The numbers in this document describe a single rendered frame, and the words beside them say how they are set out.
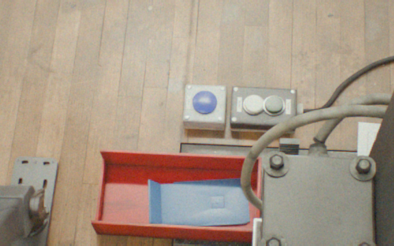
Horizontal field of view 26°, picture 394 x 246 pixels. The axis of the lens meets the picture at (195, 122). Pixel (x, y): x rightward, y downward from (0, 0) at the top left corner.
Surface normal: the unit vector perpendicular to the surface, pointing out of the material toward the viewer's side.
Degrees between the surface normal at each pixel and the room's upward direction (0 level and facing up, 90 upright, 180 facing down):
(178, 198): 0
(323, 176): 0
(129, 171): 0
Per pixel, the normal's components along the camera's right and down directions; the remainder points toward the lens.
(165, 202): -0.04, -0.40
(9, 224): 0.98, 0.00
